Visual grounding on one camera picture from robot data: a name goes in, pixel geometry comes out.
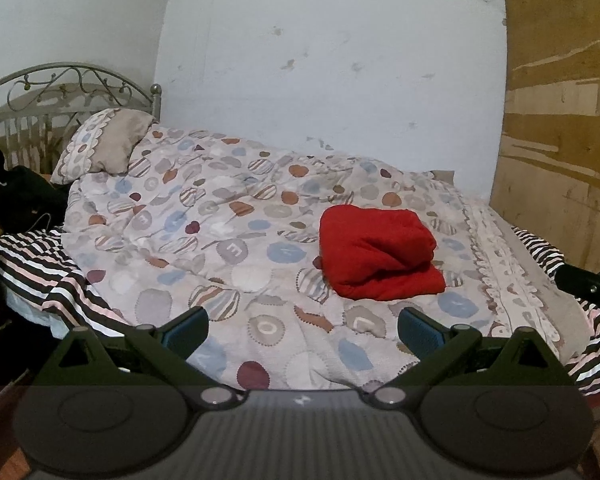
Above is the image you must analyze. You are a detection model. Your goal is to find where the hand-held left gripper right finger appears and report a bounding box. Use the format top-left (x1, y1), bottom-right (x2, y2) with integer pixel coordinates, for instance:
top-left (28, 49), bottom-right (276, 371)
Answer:
top-left (362, 306), bottom-right (576, 406)

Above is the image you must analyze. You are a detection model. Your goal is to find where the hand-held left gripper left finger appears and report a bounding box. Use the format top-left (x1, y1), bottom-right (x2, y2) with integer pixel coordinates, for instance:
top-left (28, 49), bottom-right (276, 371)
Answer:
top-left (35, 306), bottom-right (236, 408)

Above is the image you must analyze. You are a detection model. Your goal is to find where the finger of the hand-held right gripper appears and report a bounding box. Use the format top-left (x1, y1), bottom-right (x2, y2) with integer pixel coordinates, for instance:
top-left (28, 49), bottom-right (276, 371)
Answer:
top-left (555, 265), bottom-right (600, 311)

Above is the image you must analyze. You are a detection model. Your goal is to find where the red sweater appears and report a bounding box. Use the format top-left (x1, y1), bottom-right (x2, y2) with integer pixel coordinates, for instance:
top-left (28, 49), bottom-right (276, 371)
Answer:
top-left (319, 205), bottom-right (447, 302)

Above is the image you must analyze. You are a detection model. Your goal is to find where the patterned quilt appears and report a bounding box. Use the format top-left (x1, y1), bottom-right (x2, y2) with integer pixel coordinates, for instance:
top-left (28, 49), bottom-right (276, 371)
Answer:
top-left (60, 122), bottom-right (597, 392)

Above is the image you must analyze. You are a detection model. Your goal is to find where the striped bed sheet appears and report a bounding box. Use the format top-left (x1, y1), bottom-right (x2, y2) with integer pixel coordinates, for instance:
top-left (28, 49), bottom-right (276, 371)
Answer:
top-left (0, 225), bottom-right (600, 395)

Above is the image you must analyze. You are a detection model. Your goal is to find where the wooden board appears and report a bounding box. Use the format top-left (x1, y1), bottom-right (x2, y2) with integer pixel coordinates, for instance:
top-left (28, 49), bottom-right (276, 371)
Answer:
top-left (489, 0), bottom-right (600, 282)

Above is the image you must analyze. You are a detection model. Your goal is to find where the patterned pillow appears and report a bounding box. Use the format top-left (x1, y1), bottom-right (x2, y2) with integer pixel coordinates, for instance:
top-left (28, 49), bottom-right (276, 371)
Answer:
top-left (50, 108), bottom-right (157, 185)

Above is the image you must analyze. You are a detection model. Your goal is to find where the black bag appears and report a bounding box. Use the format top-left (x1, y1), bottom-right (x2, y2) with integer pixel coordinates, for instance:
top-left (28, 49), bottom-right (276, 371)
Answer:
top-left (0, 137), bottom-right (74, 235)

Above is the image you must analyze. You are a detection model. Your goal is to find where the metal bed headboard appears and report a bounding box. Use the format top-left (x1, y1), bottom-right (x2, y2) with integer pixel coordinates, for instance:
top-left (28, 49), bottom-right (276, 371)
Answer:
top-left (0, 62), bottom-right (163, 177)

